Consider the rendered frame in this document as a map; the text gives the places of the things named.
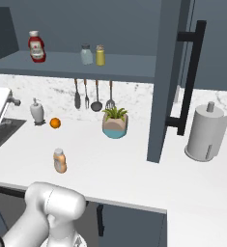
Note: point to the yellow shaker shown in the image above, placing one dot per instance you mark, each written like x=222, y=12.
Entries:
x=100, y=57

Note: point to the grey wall cabinet with shelf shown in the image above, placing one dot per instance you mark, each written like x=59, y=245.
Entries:
x=70, y=66

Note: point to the red ketchup bottle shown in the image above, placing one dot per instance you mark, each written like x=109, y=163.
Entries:
x=37, y=48

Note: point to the clear grey shaker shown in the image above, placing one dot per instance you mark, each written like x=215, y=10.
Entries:
x=86, y=56

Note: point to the hanging grey ladle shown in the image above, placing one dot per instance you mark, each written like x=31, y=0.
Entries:
x=96, y=105

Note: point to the closed grey wall cabinet door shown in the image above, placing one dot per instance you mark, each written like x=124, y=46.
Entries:
x=216, y=41

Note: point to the grey base cabinet door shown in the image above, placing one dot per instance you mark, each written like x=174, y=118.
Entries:
x=134, y=228

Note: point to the open grey cabinet door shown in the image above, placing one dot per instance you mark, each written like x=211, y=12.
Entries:
x=164, y=80

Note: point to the paper towel roll holder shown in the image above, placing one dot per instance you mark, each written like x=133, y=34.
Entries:
x=205, y=133

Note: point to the hanging grey spoon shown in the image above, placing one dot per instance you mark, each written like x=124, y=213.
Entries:
x=77, y=99

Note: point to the dark open cabinet door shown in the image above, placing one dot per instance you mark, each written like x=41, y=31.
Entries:
x=0, y=33

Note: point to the white soap dispenser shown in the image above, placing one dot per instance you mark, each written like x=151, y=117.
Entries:
x=37, y=112

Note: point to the hanging grey fork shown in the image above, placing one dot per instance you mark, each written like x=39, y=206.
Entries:
x=86, y=96

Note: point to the orange fruit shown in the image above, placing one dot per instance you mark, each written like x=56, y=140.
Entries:
x=55, y=123

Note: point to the orange condiment bottle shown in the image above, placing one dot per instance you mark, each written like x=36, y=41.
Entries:
x=60, y=161

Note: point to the hanging slotted spatula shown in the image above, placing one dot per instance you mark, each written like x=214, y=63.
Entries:
x=110, y=103

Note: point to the potted green plant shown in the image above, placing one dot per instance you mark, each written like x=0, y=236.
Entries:
x=115, y=127

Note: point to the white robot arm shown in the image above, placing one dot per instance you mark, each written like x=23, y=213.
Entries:
x=50, y=205

